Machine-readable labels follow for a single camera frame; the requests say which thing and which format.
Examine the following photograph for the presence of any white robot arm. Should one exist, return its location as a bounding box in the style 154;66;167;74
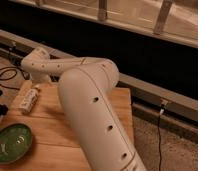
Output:
21;47;147;171

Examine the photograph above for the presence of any black cable at right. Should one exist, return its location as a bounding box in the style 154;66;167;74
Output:
157;103;168;164

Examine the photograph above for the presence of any green ceramic bowl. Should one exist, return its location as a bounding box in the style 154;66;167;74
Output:
0;123;33;164

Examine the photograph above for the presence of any black cable loop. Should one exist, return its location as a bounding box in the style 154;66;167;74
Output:
0;65;28;90

